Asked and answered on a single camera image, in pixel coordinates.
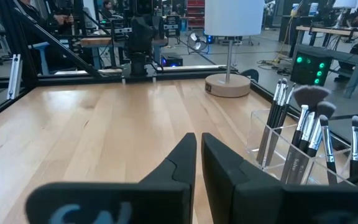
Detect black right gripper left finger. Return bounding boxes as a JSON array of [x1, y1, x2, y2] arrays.
[[25, 133, 198, 224]]

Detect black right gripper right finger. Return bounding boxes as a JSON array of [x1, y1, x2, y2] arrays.
[[201, 133, 358, 224]]

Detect grey-tipped makeup brush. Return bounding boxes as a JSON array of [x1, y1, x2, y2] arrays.
[[261, 77, 288, 167]]

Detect thin pointed liner brush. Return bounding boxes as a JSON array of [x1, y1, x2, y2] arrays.
[[268, 82, 297, 138]]

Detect thick black-handled makeup brush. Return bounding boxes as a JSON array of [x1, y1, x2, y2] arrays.
[[290, 111, 316, 184]]

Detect large fluffy powder brush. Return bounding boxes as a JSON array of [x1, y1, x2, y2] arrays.
[[280, 85, 331, 184]]

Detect clear acrylic brush organizer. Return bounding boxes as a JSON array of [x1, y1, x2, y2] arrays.
[[244, 108, 358, 187]]

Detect round dark-tipped makeup brush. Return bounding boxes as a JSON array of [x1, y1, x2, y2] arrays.
[[301, 100, 337, 184]]

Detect black computer blue light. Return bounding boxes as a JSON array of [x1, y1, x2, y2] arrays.
[[161, 52, 183, 68]]

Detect black box green lights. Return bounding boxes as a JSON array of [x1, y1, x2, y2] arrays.
[[290, 44, 334, 87]]

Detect black floor fan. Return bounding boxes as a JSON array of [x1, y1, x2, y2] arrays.
[[186, 30, 210, 53]]

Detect wooden-top blue workbench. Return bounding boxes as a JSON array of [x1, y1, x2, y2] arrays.
[[79, 36, 169, 68]]

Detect white cylinder-shade table lamp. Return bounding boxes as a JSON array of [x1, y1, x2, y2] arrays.
[[203, 0, 265, 98], [333, 0, 358, 29]]

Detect red cabinet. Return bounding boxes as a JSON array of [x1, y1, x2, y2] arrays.
[[186, 0, 206, 19]]

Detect blue stool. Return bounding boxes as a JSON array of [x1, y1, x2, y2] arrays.
[[29, 42, 51, 75]]

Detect black frame clamp handle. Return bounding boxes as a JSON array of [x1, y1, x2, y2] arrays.
[[239, 68, 260, 83]]

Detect silver aluminium bracket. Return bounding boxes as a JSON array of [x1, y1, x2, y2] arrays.
[[6, 54, 22, 101]]

